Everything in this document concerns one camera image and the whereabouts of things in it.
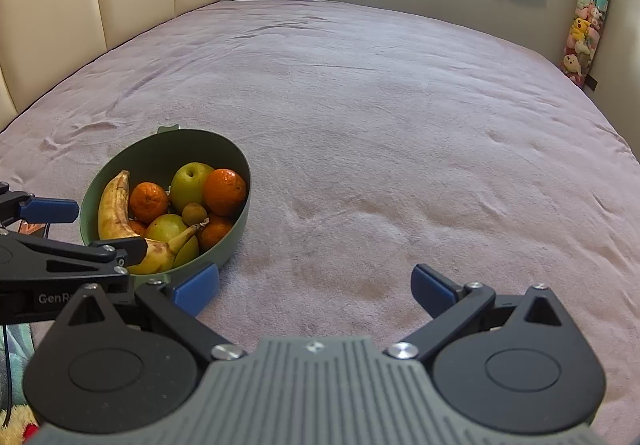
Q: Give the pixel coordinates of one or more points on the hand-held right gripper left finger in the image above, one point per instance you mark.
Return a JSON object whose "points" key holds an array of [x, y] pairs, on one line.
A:
{"points": [[196, 289]]}

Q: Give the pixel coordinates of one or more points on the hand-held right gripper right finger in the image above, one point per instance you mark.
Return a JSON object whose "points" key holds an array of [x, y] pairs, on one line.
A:
{"points": [[432, 290]]}

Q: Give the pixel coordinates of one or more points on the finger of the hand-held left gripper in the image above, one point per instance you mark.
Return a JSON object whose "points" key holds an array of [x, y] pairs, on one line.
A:
{"points": [[50, 210], [120, 252]]}

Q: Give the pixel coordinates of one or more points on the orange tangerine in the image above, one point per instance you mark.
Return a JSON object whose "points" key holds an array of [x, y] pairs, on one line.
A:
{"points": [[225, 191], [215, 234], [138, 228], [148, 201]]}

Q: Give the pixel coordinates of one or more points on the yellow banana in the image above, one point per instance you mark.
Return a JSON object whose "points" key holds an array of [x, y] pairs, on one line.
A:
{"points": [[112, 210]]}

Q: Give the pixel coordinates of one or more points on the green colander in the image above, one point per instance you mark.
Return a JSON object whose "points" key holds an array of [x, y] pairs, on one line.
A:
{"points": [[225, 250]]}

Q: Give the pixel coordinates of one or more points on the green apple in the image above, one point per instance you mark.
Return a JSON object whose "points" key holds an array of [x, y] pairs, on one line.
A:
{"points": [[165, 227], [187, 185]]}

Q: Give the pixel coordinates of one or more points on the brown longan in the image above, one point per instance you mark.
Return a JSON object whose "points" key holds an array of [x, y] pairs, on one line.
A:
{"points": [[194, 213]]}

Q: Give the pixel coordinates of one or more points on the teal patterned cloth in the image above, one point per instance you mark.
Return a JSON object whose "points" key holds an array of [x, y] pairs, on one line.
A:
{"points": [[22, 360]]}

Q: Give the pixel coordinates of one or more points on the yellow red plush toy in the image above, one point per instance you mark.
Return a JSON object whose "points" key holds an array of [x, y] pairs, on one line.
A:
{"points": [[17, 417]]}

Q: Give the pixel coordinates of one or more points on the hanging pile of plush toys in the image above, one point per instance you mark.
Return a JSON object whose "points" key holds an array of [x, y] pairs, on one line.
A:
{"points": [[582, 35]]}

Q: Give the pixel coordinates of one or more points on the black wall socket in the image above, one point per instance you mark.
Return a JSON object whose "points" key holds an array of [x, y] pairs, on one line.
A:
{"points": [[592, 84]]}

